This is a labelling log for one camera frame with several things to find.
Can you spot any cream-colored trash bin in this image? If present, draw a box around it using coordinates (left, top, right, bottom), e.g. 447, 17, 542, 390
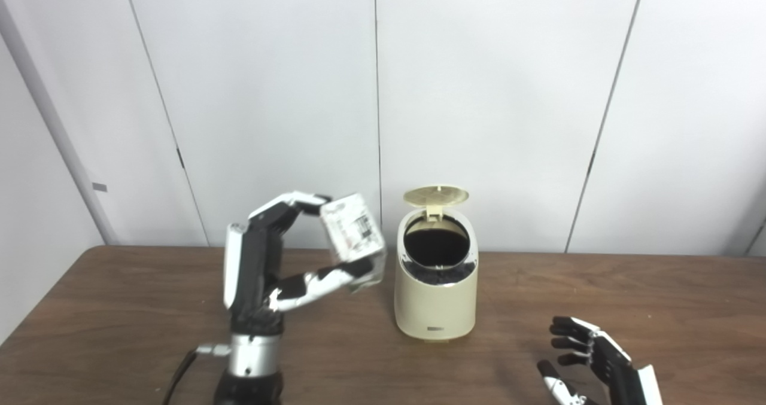
394, 206, 479, 342

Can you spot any white wall corner post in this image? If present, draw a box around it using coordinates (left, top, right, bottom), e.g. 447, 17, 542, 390
0, 0, 120, 245

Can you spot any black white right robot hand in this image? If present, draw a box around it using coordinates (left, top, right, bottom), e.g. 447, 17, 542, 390
537, 316, 665, 405

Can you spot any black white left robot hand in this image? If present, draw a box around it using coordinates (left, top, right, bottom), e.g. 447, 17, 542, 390
223, 191, 375, 334

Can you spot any cream round bin lid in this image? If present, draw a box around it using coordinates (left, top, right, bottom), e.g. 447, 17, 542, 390
403, 185, 470, 220

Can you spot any white green milk carton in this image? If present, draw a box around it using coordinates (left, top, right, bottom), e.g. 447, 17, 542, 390
320, 193, 387, 292

